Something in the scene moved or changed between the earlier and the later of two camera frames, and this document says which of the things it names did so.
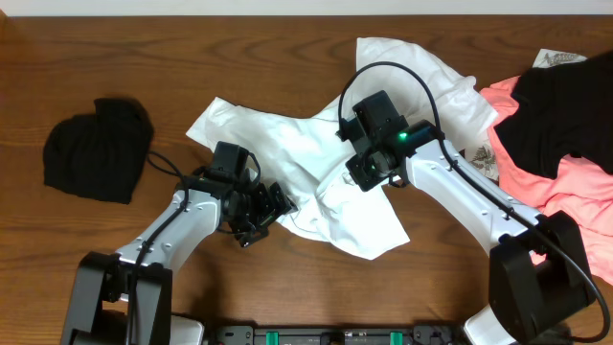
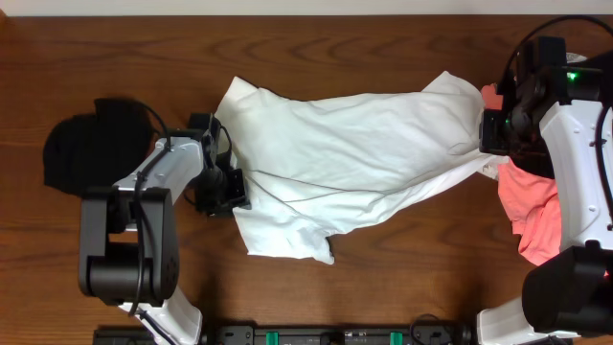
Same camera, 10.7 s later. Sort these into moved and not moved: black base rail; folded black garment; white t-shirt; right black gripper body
Moved: right black gripper body; white t-shirt
Not moved: folded black garment; black base rail
